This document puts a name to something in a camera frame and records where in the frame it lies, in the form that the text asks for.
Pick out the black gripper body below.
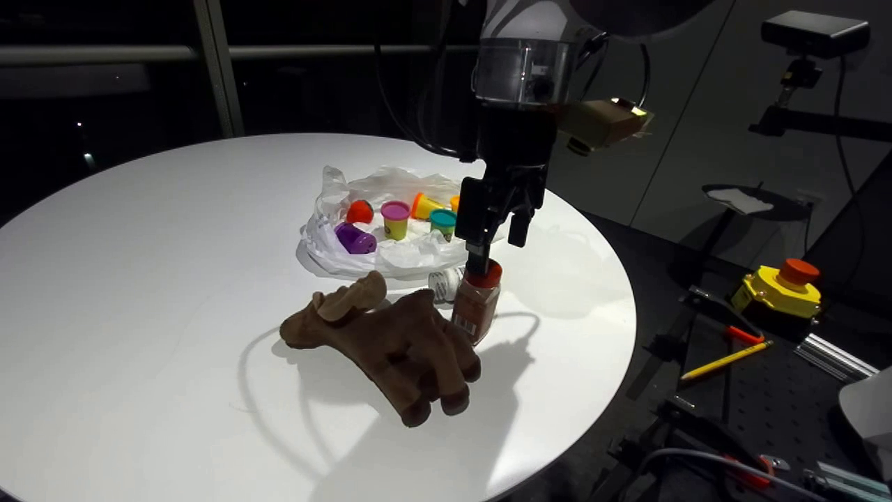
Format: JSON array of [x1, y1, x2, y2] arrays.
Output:
[[461, 102, 557, 221]]

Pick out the teal lid dough tub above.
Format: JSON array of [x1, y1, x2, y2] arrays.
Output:
[[429, 208, 458, 239]]

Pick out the yellow tub orange lid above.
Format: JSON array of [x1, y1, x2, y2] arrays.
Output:
[[409, 191, 442, 221]]

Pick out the purple lid dough tub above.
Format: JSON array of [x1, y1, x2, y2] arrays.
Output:
[[383, 201, 409, 239]]

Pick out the spice jar orange lid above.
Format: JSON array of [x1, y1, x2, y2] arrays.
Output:
[[451, 260, 501, 345]]

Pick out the brown plush moose toy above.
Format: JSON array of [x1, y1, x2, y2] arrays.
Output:
[[278, 271, 482, 426]]

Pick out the purple plastic jar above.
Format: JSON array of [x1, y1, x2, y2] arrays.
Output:
[[335, 222, 377, 253]]

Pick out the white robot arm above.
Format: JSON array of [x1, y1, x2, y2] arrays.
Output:
[[458, 0, 710, 267]]

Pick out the white plastic bag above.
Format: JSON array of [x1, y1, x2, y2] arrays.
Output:
[[299, 163, 466, 279]]

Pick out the yellow emergency stop button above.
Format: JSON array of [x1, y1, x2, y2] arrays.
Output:
[[730, 255, 823, 321]]

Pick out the metal window railing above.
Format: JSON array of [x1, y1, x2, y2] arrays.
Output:
[[0, 0, 466, 133]]

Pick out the yellow green wrist camera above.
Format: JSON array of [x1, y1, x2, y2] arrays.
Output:
[[560, 96, 652, 156]]

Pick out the black camera cable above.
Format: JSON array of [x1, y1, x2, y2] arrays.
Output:
[[370, 0, 652, 161]]

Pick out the yellow handled tool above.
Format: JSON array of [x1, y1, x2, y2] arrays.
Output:
[[679, 327, 769, 381]]

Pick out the black camera on stand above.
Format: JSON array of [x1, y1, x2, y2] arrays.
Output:
[[760, 7, 869, 90]]

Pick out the aluminium frame rail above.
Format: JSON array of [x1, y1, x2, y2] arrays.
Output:
[[801, 334, 877, 377]]

